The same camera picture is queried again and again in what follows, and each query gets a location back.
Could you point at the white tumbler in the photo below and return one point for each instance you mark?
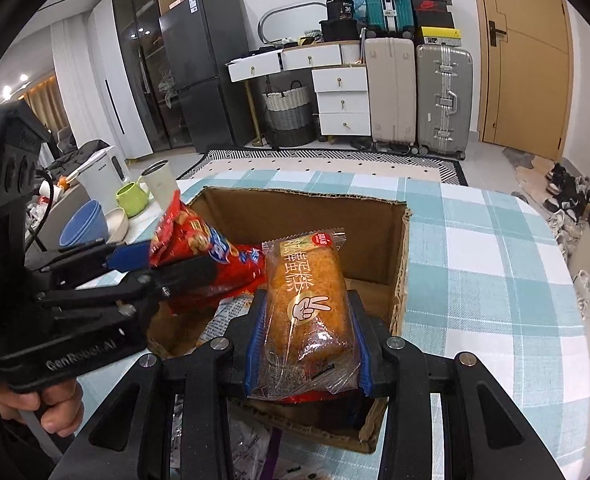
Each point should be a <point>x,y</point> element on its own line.
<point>160,185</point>

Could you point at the white paper cup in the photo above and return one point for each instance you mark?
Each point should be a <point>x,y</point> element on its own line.
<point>52,191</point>

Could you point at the brown doormat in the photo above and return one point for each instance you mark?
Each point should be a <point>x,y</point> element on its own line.
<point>530,167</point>

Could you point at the orange fruit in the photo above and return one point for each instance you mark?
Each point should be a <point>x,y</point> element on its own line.
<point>63,181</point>

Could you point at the silver suitcase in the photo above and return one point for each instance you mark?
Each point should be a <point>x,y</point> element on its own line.
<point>445,100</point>

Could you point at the white blue snack packet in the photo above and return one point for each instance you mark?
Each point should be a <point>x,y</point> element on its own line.
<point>225,317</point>

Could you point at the red logo shoe box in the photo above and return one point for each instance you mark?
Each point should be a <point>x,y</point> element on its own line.
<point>432,6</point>

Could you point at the red chip bag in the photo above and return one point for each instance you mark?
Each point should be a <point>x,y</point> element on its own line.
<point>195,240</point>

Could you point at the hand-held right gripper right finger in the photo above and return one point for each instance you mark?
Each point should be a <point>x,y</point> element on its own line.
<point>366,365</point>

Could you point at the beige suitcase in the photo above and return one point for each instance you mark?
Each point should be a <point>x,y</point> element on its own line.
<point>390,90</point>

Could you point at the blue plastic bag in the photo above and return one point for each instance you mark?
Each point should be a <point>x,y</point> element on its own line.
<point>356,5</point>

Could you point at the woven basket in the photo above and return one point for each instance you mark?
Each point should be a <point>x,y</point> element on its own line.
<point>287,115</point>

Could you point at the black hat box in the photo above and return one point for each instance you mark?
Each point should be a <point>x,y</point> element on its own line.
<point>339,31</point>

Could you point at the clear bread packet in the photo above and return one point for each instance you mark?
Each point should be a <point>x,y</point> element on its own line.
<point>305,320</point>

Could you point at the white sheer curtain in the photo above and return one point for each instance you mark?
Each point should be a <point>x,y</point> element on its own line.
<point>70,85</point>

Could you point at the person's left hand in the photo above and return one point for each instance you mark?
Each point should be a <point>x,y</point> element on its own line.
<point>62,407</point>

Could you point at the dark glass cabinet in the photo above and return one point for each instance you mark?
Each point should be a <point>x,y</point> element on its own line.
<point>135,60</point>

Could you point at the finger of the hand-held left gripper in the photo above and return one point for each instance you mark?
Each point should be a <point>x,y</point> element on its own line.
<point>127,256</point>
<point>190,277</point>

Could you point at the wooden door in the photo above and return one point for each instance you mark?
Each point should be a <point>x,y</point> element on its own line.
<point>525,85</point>

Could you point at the checked tablecloth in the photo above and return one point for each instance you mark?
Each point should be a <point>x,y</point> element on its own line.
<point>475,260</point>

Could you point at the pile of dark clothes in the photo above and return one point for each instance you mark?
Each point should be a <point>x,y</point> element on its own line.
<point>75,157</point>

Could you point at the white wardrobe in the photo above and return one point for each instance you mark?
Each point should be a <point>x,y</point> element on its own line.
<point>110,85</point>

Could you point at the dark grey fridge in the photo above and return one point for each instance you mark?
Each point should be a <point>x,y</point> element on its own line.
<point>200,60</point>

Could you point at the beige curtain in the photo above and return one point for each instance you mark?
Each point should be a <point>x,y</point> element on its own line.
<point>47,105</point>

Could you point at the yellow black box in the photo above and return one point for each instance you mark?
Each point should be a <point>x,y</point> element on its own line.
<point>437,36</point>

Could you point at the white kettle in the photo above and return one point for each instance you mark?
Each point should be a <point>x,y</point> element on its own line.
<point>100,172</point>

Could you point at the oval mirror frame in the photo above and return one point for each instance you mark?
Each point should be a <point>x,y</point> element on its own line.
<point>265,22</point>

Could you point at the pile of shoes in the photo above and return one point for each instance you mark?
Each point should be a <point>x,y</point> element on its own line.
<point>572,210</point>

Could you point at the white drawer vanity desk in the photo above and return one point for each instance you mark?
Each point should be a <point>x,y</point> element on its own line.
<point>340,95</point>

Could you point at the black white patterned rug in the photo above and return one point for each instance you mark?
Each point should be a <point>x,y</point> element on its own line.
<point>325,165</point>

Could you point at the brown cardboard box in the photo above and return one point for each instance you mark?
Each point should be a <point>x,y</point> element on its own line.
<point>300,210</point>

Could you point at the green mug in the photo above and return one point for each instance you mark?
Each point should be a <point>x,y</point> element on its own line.
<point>130,200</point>

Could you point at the person's left forearm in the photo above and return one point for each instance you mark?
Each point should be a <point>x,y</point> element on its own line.
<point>10,452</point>

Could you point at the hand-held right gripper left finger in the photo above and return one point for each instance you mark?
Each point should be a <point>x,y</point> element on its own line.
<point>254,355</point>

